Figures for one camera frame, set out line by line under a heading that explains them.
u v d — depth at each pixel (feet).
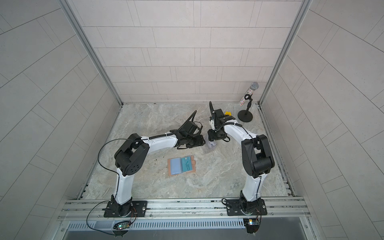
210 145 2.92
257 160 1.56
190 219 2.26
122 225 2.11
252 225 2.23
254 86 2.89
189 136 2.45
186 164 2.78
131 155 1.68
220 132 2.57
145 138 1.81
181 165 2.78
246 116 3.48
